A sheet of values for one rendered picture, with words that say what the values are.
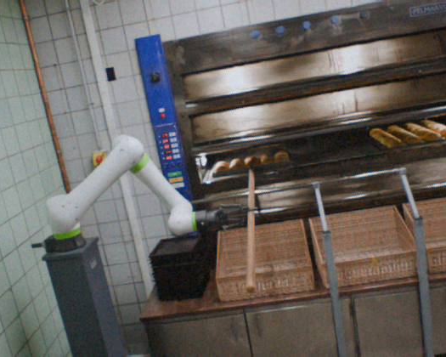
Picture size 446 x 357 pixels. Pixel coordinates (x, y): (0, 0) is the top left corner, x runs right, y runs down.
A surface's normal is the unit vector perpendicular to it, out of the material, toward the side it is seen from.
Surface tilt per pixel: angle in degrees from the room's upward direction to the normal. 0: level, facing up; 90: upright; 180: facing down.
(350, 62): 70
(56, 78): 90
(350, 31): 90
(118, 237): 90
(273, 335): 90
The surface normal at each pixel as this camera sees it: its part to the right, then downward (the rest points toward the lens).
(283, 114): -0.13, -0.11
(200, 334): -0.07, 0.23
